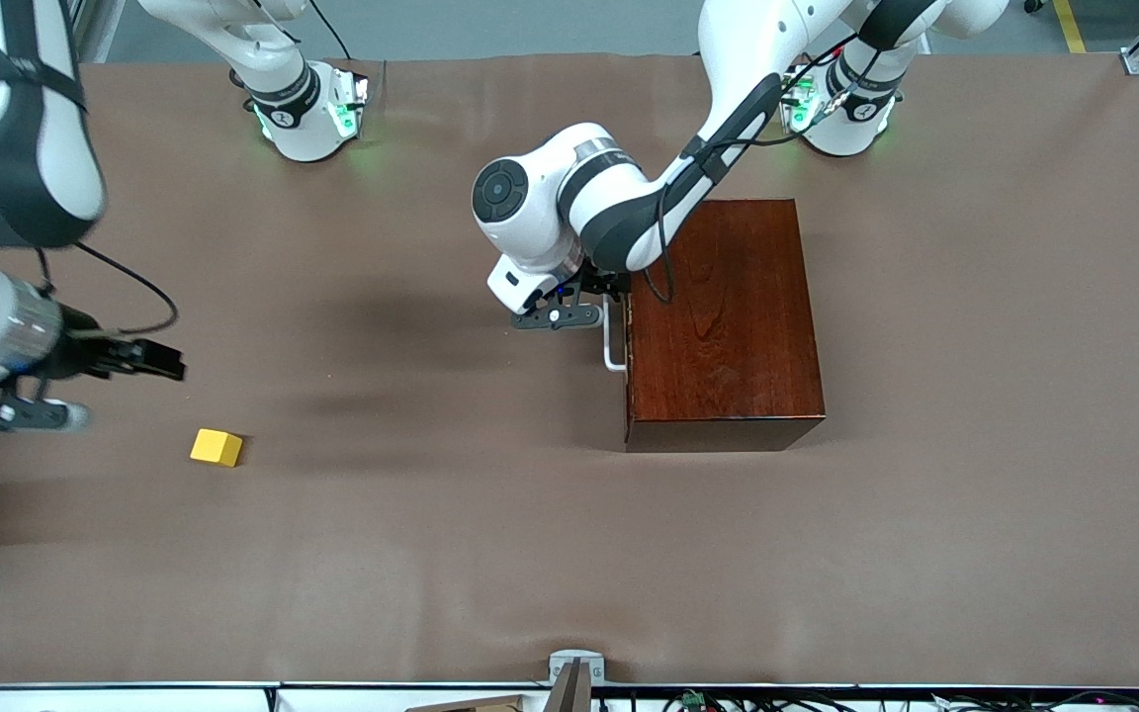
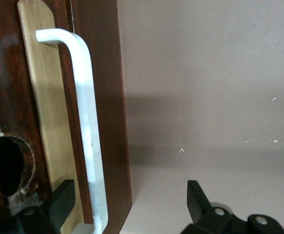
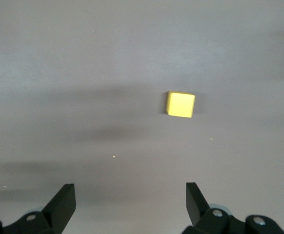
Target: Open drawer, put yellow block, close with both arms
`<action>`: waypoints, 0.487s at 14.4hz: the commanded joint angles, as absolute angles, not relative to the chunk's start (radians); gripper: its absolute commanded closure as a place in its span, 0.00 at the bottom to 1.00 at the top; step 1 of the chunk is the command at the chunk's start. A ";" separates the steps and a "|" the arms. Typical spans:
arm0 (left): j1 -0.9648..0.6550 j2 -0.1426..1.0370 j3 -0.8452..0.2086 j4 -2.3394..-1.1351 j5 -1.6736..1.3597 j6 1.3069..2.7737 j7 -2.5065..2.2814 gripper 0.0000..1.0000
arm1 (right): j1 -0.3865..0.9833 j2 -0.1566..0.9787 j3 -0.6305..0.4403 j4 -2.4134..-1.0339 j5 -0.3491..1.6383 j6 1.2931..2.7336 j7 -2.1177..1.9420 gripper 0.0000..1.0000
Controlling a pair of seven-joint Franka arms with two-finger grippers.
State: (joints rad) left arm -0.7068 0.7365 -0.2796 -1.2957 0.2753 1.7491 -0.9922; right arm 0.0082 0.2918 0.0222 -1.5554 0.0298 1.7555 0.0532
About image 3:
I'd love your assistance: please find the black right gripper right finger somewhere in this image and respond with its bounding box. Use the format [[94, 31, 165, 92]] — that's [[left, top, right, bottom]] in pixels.
[[183, 182, 284, 234]]

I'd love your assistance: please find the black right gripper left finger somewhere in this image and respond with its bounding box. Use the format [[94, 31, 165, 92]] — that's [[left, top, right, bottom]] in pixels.
[[0, 183, 77, 234]]

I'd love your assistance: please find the yellow wooden block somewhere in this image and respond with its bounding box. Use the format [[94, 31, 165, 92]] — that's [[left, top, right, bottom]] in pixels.
[[165, 91, 196, 119]]

